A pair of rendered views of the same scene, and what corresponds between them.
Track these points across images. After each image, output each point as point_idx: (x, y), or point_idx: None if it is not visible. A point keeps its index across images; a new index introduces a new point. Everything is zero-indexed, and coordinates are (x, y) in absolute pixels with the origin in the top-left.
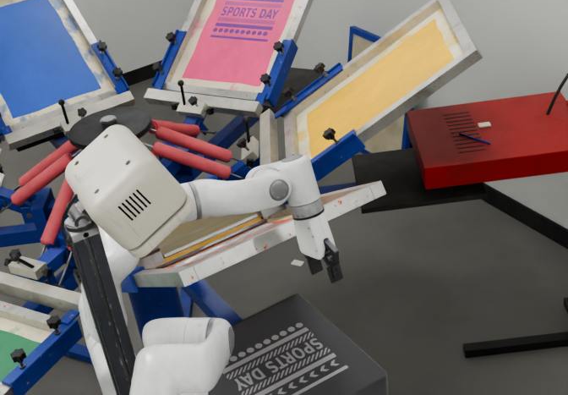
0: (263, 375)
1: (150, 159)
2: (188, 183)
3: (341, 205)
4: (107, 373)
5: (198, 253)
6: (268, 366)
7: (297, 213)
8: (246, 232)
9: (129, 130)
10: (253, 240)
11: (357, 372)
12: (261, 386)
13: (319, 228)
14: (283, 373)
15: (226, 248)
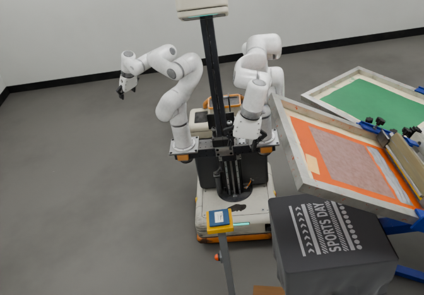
0: (318, 216)
1: None
2: (257, 47)
3: (291, 160)
4: None
5: None
6: (325, 220)
7: None
8: None
9: None
10: (279, 118)
11: (296, 258)
12: (311, 213)
13: (235, 117)
14: (315, 225)
15: (364, 162)
